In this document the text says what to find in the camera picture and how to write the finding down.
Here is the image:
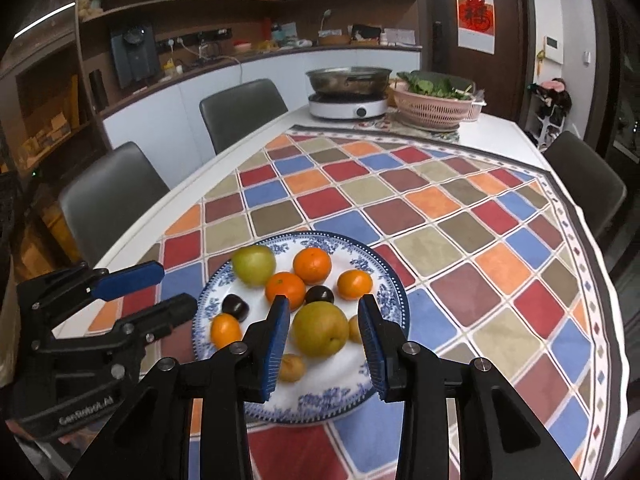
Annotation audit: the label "patterned placemat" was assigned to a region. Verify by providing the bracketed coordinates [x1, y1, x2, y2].
[355, 112, 461, 143]

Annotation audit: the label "pink plastic basket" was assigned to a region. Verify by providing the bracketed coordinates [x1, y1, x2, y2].
[389, 78, 487, 128]

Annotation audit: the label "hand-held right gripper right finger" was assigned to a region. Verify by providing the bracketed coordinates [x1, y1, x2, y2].
[357, 294, 581, 480]

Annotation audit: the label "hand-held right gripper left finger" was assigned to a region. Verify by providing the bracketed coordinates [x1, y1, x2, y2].
[67, 295, 292, 480]

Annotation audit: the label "grey dining chair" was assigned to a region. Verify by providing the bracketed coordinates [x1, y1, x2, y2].
[542, 131, 627, 251]
[199, 78, 289, 156]
[58, 141, 171, 266]

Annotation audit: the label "dark plush toy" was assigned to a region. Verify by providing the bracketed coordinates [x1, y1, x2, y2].
[532, 77, 572, 108]

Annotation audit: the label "red and white wall calendar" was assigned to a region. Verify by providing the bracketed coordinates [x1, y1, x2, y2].
[455, 0, 496, 55]

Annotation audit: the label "blue patterned white plate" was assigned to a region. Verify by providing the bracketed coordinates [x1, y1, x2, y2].
[192, 231, 408, 425]

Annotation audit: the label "black cylindrical speaker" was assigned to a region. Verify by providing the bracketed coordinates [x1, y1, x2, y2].
[90, 70, 108, 113]

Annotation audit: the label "colourful checked tablecloth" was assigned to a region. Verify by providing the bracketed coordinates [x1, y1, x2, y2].
[85, 125, 631, 480]

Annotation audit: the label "large orange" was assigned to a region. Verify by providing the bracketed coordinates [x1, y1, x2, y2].
[265, 271, 307, 311]

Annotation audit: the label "green leafy vegetables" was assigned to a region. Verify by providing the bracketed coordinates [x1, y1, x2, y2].
[397, 71, 476, 98]

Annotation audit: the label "dark purple round fruit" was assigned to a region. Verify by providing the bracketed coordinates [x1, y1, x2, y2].
[221, 294, 251, 323]
[305, 285, 335, 306]

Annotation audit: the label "black countertop appliance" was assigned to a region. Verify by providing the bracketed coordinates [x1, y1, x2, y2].
[110, 24, 162, 88]

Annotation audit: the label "steel pot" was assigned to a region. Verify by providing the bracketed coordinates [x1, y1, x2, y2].
[306, 66, 393, 97]

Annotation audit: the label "green round fruit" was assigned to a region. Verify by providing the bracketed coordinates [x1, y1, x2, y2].
[231, 245, 277, 287]

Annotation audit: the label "white rack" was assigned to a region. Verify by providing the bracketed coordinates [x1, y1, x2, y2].
[530, 105, 566, 148]

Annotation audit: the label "white induction cooker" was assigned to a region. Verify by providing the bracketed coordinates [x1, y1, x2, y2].
[306, 91, 391, 121]

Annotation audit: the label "white cards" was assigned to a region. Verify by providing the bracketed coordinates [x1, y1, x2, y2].
[382, 27, 417, 46]

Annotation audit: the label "yellow-green pear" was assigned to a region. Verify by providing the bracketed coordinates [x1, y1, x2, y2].
[291, 302, 350, 359]

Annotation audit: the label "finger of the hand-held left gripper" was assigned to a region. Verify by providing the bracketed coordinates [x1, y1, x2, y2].
[17, 261, 166, 312]
[107, 294, 199, 357]

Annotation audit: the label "small tangerine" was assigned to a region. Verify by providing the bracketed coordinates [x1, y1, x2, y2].
[293, 247, 333, 285]
[337, 269, 374, 302]
[210, 313, 243, 351]

